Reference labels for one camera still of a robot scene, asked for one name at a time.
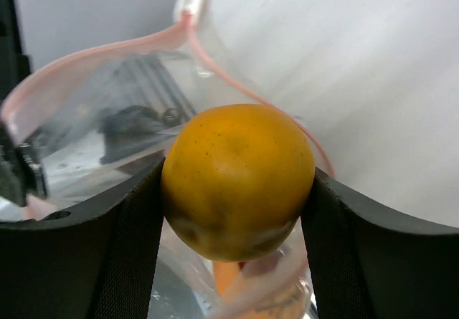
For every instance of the orange potato piece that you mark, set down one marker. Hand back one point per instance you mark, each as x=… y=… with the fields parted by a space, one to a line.
x=229 y=278

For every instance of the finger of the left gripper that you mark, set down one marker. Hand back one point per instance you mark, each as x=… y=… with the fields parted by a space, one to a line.
x=22 y=171

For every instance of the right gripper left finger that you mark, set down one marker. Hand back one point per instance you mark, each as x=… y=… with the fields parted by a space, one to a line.
x=95 y=259

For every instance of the yellow lemon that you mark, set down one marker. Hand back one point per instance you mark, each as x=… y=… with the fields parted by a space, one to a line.
x=235 y=181

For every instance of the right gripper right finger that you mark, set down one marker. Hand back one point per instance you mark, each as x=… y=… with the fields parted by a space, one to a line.
x=370 y=261

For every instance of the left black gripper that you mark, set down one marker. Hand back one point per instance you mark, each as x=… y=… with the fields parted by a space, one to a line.
x=15 y=64

